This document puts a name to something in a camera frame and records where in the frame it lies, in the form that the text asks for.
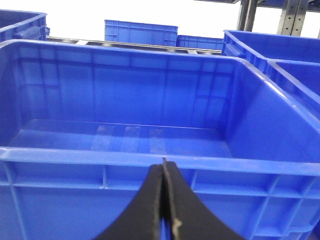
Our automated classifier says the blue crate behind left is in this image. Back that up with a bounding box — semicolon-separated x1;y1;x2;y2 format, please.
0;9;50;42

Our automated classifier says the small blue crate far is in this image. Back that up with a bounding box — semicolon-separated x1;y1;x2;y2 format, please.
176;35;224;50

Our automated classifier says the blue crate far centre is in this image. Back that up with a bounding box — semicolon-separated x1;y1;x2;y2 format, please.
104;19;178;47

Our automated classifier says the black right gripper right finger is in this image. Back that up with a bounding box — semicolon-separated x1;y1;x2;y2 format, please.
162;157;243;240

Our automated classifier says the grey metal upright post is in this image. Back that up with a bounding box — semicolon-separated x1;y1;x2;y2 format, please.
236;0;311;37

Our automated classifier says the blue plastic crate right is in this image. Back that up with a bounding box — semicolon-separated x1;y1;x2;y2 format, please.
0;40;320;240

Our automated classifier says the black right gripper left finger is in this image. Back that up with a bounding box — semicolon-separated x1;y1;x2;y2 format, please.
95;164;163;240

